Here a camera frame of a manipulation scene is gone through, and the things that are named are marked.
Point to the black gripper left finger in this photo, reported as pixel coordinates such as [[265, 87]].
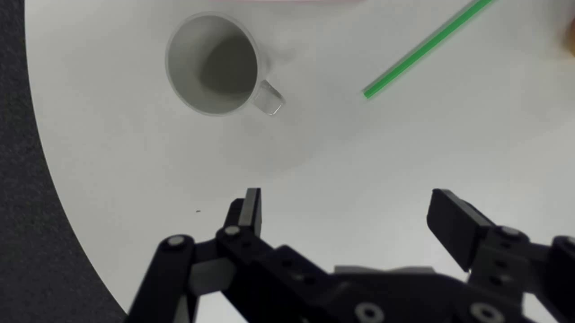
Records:
[[270, 284]]

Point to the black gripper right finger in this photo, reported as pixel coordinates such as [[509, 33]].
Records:
[[504, 265]]

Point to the green straw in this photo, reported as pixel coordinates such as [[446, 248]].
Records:
[[459, 21]]

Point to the white mug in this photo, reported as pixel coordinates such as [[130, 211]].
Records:
[[216, 67]]

